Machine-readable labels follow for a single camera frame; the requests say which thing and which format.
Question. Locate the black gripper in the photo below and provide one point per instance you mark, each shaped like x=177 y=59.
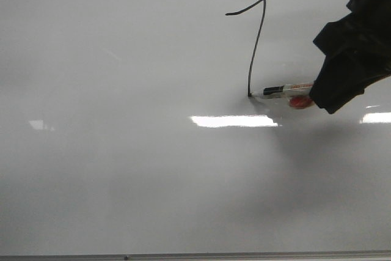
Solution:
x=357 y=54

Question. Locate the white dry-erase marker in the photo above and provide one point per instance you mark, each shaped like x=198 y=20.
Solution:
x=286 y=90

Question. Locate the white whiteboard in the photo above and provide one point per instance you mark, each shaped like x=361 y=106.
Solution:
x=126 y=129

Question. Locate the red round marker cap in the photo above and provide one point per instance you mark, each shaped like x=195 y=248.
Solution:
x=300 y=102

